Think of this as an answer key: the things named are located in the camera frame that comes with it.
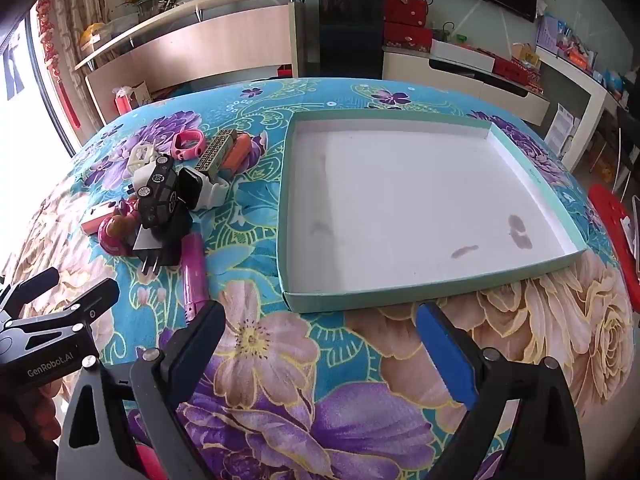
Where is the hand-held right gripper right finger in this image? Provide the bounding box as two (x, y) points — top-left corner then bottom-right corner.
(416, 301), (587, 480)

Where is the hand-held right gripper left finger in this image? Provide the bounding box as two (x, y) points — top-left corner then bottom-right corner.
(56, 300), (228, 480)

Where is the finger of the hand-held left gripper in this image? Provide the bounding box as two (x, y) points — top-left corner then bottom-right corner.
(0, 266), (61, 328)
(10, 278), (121, 356)

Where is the pink toy puppy figure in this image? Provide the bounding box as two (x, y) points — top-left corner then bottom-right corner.
(97, 197), (144, 257)

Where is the magenta tube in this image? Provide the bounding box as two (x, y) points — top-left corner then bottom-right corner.
(181, 234), (207, 323)

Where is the red bottle white cap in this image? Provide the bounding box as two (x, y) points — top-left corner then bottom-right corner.
(82, 204), (121, 237)

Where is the black charger plug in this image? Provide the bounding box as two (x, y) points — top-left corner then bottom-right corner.
(132, 207), (194, 277)

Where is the black toy car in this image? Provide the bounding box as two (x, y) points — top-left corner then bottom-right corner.
(137, 155), (181, 232)

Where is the white plastic toy frame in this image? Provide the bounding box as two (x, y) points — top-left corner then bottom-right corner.
(126, 142), (159, 173)

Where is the white smartwatch black screen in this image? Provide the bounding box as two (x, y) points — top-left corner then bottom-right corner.
(177, 166), (232, 212)

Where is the green cardboard tray box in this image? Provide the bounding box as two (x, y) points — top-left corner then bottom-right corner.
(279, 109), (589, 314)

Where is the pink toy watch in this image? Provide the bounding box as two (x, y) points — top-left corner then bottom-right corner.
(171, 129), (205, 161)

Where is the gold patterned box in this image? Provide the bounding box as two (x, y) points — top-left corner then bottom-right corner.
(196, 129), (240, 174)

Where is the orange and blue case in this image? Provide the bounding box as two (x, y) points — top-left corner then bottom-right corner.
(220, 132), (254, 174)

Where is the person's left hand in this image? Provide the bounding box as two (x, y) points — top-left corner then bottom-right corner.
(0, 385), (68, 446)

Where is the floral blanket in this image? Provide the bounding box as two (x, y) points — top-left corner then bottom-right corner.
(0, 77), (637, 480)

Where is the red tissue box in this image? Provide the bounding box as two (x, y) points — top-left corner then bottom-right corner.
(114, 82), (152, 114)

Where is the red plastic stool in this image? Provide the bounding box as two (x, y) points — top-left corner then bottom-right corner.
(586, 184), (640, 312)

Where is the red hanging knot decoration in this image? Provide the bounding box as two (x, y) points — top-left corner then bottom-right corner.
(34, 0), (84, 132)

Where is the white paper calendar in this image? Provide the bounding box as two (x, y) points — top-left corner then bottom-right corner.
(544, 104), (582, 155)

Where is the yellow bag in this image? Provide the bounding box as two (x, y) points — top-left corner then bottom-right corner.
(79, 22), (112, 52)

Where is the light wooden cabinet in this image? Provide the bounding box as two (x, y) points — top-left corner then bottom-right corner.
(85, 2), (302, 126)

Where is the white television stand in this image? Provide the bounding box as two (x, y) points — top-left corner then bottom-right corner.
(381, 45), (552, 127)

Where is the black chair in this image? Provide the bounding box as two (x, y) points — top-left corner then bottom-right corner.
(612, 109), (640, 196)

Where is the red patterned box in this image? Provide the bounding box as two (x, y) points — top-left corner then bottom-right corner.
(492, 57), (544, 94)

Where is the white desk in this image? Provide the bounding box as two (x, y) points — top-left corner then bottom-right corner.
(537, 49), (622, 172)

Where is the curved wooden shelf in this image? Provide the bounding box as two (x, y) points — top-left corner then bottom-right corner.
(74, 0), (321, 72)

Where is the white flat box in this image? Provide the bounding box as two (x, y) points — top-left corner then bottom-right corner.
(430, 40), (497, 74)

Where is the yellow cardboard box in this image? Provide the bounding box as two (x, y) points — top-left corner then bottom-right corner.
(510, 42), (542, 69)

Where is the red gift box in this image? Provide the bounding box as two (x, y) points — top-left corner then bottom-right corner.
(384, 22), (434, 54)

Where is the black water dispenser cabinet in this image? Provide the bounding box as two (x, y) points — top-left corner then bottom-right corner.
(318, 0), (387, 80)

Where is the purple plastic basket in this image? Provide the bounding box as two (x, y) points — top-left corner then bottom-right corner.
(535, 14), (572, 57)

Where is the red handbag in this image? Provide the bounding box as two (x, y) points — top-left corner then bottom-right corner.
(384, 0), (429, 27)

